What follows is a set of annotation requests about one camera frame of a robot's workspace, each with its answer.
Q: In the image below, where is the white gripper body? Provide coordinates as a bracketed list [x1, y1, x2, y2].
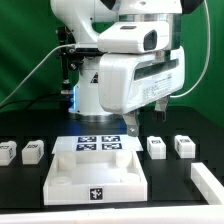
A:
[98, 47, 185, 114]

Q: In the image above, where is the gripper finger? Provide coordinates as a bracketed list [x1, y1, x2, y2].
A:
[155, 96, 170, 121]
[123, 111, 139, 137]

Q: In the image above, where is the white square table top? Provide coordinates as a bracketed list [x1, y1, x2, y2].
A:
[43, 150, 148, 205]

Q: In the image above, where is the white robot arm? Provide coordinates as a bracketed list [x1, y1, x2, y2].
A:
[50, 0, 206, 137]

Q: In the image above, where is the white marker sheet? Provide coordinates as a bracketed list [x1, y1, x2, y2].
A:
[52, 134, 143, 154]

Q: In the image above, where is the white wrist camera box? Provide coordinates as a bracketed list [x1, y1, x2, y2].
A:
[97, 21, 170, 54]

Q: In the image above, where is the black camera stand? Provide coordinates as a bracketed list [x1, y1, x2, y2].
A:
[56, 26, 81, 107]

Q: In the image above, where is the white cable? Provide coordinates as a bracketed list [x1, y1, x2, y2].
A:
[0, 43, 76, 107]

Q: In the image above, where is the black cable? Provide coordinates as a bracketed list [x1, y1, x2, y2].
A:
[0, 93, 68, 111]

